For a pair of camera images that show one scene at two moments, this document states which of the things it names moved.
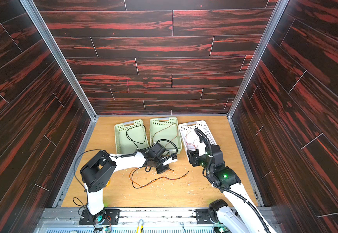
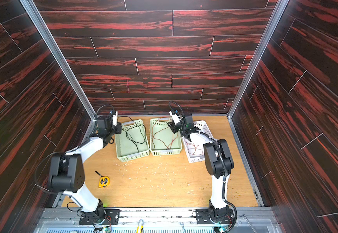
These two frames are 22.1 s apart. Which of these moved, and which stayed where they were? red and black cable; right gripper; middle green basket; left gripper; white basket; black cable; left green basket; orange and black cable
Moved: orange and black cable; left gripper; black cable; red and black cable; right gripper
Stayed: middle green basket; left green basket; white basket
